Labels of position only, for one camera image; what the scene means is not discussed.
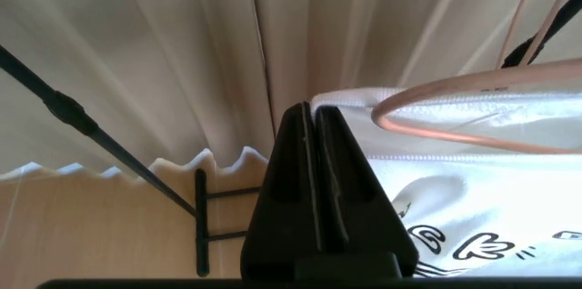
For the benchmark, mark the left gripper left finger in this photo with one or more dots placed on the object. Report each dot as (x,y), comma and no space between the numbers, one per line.
(282,216)

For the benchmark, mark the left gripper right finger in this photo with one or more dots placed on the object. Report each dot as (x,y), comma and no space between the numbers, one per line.
(364,225)

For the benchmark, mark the white garment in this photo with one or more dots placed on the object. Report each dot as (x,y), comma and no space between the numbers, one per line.
(477,189)

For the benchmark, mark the black clothes rack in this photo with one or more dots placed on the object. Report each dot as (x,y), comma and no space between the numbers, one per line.
(68,109)

